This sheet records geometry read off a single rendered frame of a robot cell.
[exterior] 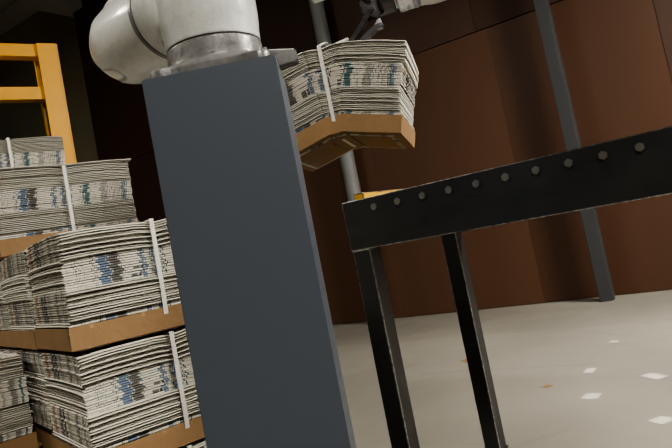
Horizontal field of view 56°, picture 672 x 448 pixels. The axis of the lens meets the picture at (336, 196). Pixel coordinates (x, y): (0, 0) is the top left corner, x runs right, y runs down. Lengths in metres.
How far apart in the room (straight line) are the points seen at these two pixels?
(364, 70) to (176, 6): 0.66
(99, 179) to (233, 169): 1.03
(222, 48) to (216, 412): 0.53
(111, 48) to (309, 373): 0.66
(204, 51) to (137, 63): 0.22
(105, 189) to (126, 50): 0.81
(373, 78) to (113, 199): 0.84
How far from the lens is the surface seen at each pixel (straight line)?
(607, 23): 4.61
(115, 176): 1.94
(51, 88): 3.18
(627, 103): 4.51
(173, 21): 1.03
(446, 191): 1.41
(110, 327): 1.30
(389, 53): 1.58
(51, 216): 1.87
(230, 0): 1.03
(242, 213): 0.92
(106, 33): 1.21
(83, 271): 1.30
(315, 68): 1.61
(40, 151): 2.53
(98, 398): 1.31
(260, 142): 0.93
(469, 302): 1.98
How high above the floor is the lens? 0.72
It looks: 4 degrees up
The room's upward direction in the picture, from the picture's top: 11 degrees counter-clockwise
